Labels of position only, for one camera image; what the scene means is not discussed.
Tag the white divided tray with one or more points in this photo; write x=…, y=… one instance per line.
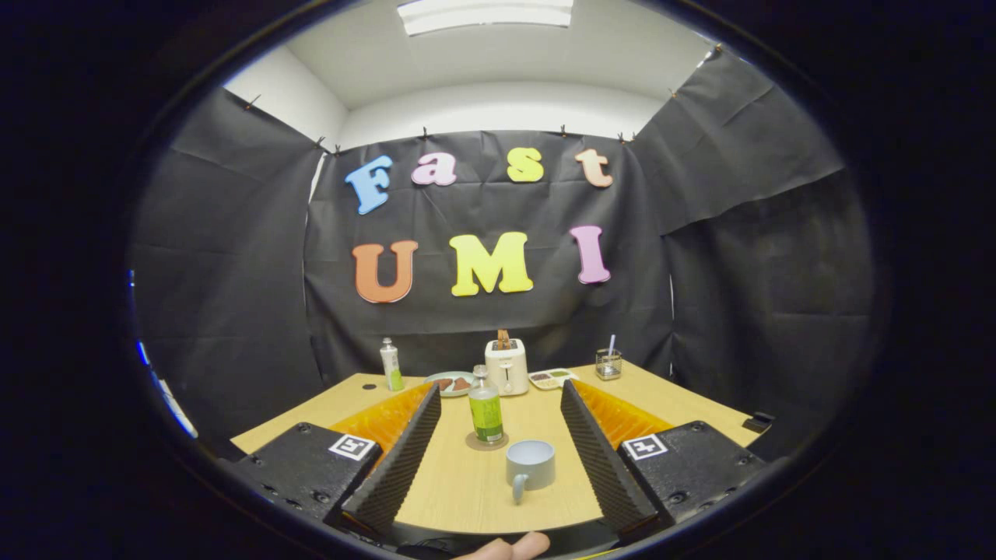
x=551, y=379

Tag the small black table clamp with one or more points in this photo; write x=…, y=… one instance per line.
x=759, y=422

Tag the black backdrop cloth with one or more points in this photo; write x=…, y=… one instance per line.
x=467, y=210

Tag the white toaster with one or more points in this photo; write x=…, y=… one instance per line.
x=507, y=372

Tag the brown toast slice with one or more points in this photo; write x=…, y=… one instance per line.
x=504, y=339

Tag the ceiling light panel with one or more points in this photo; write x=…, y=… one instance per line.
x=486, y=15

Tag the wooden table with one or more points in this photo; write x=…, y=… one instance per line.
x=467, y=498

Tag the square clear glass holder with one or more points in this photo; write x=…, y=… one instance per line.
x=608, y=367

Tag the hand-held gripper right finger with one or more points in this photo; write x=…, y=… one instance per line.
x=599, y=467

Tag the clear green juice bottle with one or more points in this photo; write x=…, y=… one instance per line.
x=486, y=416

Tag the round brown coaster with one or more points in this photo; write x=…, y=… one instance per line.
x=472, y=443

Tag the pale blue cup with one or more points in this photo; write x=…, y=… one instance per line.
x=531, y=467

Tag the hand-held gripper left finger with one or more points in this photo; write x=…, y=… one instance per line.
x=401, y=467

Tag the pale green plate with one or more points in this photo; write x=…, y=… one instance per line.
x=447, y=393

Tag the white green tube bottle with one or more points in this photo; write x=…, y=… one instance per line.
x=391, y=365

